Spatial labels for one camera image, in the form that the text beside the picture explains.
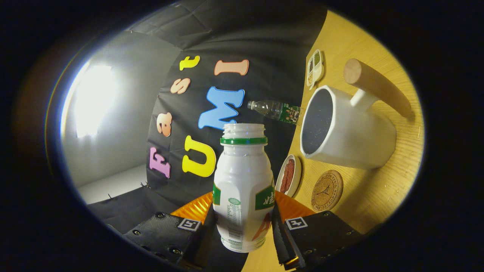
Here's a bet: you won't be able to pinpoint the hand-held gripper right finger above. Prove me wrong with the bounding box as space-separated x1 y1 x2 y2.
271 191 365 270

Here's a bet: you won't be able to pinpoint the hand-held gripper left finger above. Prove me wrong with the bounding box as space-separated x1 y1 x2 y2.
123 191 218 270

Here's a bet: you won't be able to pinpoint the round cork coaster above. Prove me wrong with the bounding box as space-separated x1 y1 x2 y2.
311 170 344 212

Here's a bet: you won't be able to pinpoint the white juice bottle green label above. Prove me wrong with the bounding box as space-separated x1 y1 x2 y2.
213 123 275 253

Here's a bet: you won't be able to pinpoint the white cup with wooden handle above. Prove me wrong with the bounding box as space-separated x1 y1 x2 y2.
300 58 413 169

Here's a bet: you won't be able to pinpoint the clear plastic water bottle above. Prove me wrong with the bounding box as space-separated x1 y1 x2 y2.
247 100 302 125

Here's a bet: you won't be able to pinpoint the round white plate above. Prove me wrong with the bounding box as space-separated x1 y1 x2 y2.
275 155 302 198

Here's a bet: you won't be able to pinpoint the red meat slices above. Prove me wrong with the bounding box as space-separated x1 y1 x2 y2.
280 159 295 193

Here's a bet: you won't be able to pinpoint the wooden table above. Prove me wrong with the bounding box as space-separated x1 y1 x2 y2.
242 9 425 272

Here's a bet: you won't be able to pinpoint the ceiling light panel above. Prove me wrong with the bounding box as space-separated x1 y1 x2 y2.
72 62 118 139

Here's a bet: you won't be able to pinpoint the white divided dish with beans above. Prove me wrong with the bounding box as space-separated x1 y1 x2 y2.
306 49 325 90

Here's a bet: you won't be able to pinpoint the black backdrop cloth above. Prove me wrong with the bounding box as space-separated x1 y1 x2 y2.
87 0 327 272

